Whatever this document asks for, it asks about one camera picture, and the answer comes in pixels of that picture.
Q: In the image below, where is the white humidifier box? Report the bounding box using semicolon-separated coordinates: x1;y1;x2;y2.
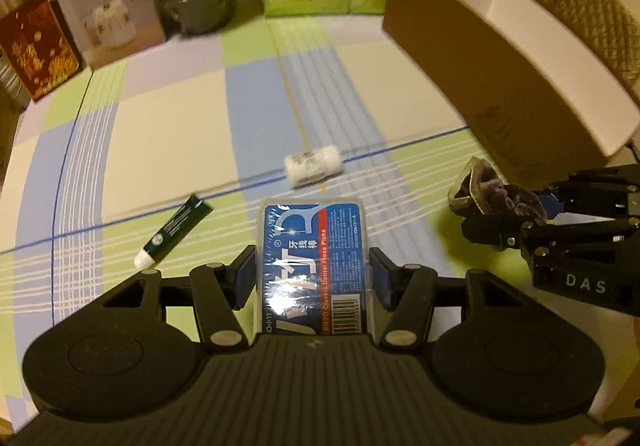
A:
57;0;166;68

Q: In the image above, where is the brown cardboard box white inside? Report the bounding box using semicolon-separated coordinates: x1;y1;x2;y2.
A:
383;0;639;189

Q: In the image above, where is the blue dental floss pick box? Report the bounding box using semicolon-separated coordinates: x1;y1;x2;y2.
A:
255;197;373;336

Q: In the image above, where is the white pill bottle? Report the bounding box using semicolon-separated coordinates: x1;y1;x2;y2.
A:
283;146;343;189

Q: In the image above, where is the dark snack wrapper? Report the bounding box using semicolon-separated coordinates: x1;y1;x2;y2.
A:
447;157;547;221

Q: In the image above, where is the checked tablecloth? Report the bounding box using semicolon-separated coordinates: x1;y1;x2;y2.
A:
0;12;532;432

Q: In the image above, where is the dark red gift box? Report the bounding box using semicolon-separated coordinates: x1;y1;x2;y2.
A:
1;0;82;101

